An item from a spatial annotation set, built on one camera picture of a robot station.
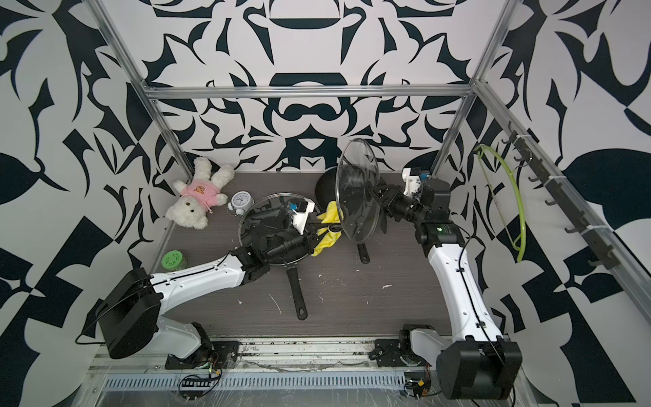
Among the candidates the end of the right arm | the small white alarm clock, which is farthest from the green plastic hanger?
the small white alarm clock

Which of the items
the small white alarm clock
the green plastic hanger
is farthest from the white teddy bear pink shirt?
A: the green plastic hanger

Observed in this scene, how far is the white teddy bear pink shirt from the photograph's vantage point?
987mm

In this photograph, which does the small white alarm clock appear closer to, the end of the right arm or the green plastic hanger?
the end of the right arm

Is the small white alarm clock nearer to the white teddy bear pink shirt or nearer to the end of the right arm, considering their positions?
the white teddy bear pink shirt

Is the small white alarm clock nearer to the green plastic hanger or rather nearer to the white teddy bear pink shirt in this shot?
the white teddy bear pink shirt

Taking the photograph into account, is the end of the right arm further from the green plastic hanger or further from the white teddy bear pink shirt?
the white teddy bear pink shirt
